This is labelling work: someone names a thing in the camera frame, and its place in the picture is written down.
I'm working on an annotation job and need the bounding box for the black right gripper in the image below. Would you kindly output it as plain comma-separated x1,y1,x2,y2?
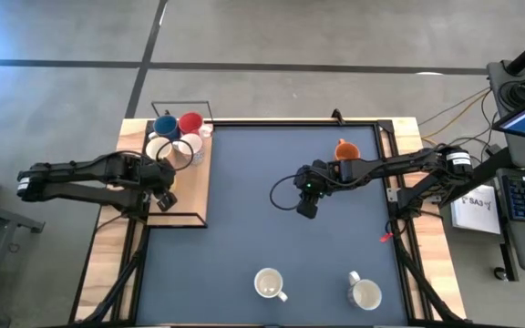
293,158,342,220

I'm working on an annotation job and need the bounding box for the white mug yellow rim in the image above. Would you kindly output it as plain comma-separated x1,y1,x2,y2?
145,135,175,163

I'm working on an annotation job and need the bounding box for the plain orange mug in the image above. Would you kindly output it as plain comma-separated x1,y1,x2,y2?
334,138,362,161

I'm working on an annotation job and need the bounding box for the grey diamond mug red rim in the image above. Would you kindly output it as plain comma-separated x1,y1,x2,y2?
172,132,206,167

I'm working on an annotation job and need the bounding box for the blue mug white handle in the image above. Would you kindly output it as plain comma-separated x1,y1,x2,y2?
151,114,181,141

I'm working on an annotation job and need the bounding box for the red mug white handle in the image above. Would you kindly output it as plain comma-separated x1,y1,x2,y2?
178,111,213,138

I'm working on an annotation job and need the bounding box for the red white diamond-pattern mug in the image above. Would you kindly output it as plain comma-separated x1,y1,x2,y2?
252,267,289,303

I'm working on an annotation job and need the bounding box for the blue-grey table mat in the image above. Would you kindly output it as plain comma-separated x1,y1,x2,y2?
135,123,409,327

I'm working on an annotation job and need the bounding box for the grey patterned mug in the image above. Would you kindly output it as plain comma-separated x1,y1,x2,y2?
346,270,383,312

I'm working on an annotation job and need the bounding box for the grey metal stand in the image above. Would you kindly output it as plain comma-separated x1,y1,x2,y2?
0,195,46,315

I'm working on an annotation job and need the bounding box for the white paper sheet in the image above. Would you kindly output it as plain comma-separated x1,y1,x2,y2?
449,186,503,236

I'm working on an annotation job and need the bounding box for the wooden shelf black wire frame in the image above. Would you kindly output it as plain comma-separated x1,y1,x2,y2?
146,99,214,229

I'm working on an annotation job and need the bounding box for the yellow cable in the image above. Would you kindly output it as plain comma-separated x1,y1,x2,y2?
421,88,491,177

